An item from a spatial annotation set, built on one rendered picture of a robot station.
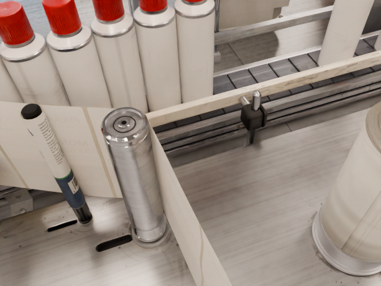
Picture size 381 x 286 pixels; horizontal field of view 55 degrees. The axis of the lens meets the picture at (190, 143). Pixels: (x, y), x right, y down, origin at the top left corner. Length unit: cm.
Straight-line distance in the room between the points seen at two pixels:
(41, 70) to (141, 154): 20
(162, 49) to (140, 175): 20
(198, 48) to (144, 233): 24
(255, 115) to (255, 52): 28
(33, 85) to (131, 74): 12
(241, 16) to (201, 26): 34
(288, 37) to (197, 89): 33
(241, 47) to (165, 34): 33
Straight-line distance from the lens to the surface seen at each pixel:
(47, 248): 47
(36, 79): 46
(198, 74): 52
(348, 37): 62
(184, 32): 48
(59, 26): 44
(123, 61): 47
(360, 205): 36
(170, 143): 55
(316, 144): 54
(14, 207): 58
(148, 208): 37
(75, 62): 45
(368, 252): 41
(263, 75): 63
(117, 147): 29
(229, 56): 75
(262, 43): 79
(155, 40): 46
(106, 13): 44
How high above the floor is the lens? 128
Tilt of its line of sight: 50 degrees down
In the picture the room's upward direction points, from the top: 3 degrees counter-clockwise
